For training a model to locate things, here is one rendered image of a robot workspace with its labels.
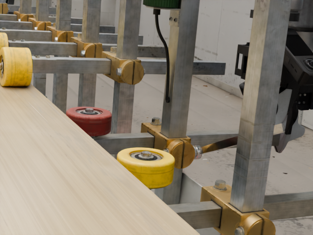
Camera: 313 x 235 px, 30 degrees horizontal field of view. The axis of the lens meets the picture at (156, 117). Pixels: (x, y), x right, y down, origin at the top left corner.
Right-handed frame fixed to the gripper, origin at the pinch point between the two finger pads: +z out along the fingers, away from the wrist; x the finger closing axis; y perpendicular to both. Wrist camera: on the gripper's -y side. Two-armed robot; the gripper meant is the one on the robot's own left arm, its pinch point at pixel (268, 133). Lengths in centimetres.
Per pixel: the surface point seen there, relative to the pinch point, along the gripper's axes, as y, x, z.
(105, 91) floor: 451, -139, 91
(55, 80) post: 88, 12, 9
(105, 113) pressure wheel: 16.6, 22.9, 0.2
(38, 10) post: 112, 12, -10
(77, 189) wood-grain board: -15.9, 38.0, 0.8
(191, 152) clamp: 9.4, 9.0, 5.8
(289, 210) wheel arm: -8.6, 0.4, 10.2
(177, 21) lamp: 12.5, 12.7, -16.7
